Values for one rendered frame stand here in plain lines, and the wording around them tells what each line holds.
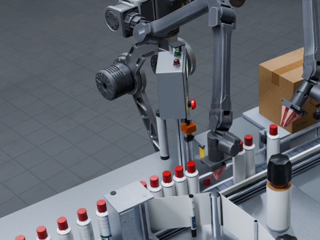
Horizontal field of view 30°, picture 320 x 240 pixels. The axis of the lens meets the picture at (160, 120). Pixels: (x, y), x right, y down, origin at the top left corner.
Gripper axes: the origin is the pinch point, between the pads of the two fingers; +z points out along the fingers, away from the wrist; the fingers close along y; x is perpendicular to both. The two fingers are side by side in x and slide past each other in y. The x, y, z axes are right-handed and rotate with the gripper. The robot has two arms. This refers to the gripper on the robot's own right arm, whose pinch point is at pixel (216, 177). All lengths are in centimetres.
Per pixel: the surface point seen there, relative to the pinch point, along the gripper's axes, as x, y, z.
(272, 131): 4.5, 31.3, -5.8
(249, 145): 4.4, 19.5, -4.0
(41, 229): 7, -68, -6
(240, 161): 3.2, 14.0, 0.4
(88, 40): 367, 110, 98
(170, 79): 7.5, -12.0, -43.0
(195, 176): 3.2, -7.5, -2.2
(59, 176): 176, -7, 100
